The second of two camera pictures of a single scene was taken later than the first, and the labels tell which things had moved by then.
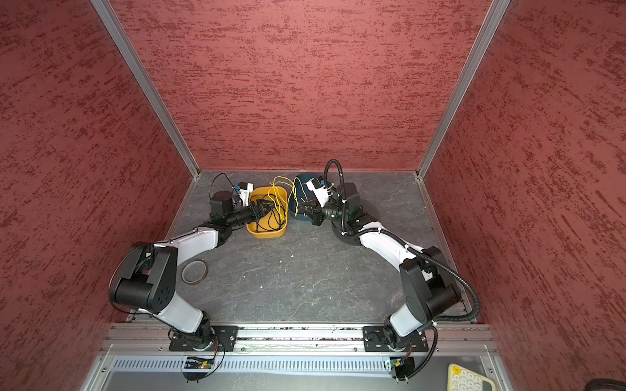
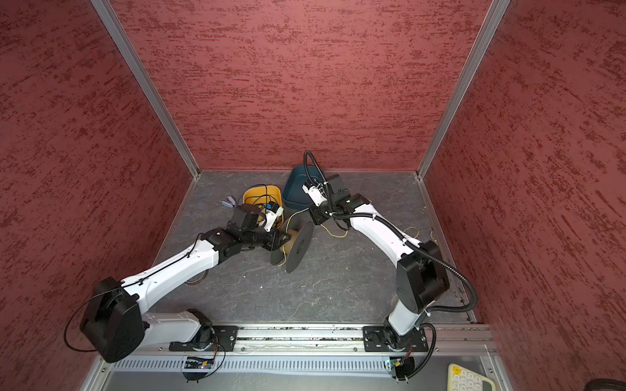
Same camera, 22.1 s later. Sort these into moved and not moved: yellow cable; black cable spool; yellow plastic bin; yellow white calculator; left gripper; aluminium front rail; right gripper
Moved: left gripper; black cable spool; yellow cable
Not moved: right gripper; yellow plastic bin; yellow white calculator; aluminium front rail
